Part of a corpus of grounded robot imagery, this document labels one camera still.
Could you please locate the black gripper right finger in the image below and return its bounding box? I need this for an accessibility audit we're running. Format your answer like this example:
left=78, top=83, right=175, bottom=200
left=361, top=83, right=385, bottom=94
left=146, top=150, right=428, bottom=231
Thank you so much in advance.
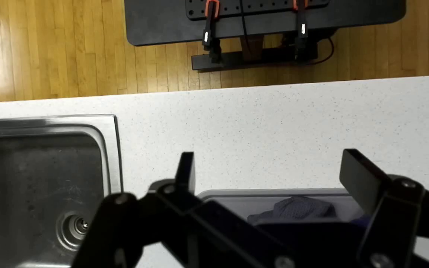
left=339, top=148, right=429, bottom=268

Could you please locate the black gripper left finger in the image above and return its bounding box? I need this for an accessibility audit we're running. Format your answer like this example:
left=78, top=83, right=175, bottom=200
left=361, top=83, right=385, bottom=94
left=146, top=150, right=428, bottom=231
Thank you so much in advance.
left=72, top=151, right=295, bottom=268

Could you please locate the dark grey towel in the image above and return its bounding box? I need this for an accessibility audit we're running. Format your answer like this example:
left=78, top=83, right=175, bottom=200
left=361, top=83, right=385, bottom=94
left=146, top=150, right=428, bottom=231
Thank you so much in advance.
left=248, top=196, right=339, bottom=227

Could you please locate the grey plastic tray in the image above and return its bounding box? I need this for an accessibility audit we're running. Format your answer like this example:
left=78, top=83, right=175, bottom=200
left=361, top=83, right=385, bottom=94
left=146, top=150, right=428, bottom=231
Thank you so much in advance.
left=199, top=187, right=376, bottom=236

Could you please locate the stainless steel sink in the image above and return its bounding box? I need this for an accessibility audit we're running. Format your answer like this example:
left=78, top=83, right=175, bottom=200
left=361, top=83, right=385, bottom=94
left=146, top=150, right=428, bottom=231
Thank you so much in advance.
left=0, top=115, right=124, bottom=268

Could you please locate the orange black clamp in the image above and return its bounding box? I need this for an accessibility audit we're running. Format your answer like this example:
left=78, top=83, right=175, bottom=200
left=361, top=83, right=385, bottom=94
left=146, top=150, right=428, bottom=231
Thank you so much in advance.
left=292, top=0, right=312, bottom=62
left=202, top=0, right=224, bottom=65

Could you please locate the black mobile cart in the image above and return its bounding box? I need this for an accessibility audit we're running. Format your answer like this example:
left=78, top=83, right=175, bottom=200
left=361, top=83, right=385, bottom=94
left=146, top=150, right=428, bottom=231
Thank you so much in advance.
left=124, top=0, right=407, bottom=74

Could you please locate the black cart cable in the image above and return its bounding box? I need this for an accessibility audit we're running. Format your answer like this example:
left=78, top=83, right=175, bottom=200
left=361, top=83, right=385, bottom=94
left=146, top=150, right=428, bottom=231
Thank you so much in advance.
left=237, top=0, right=252, bottom=50

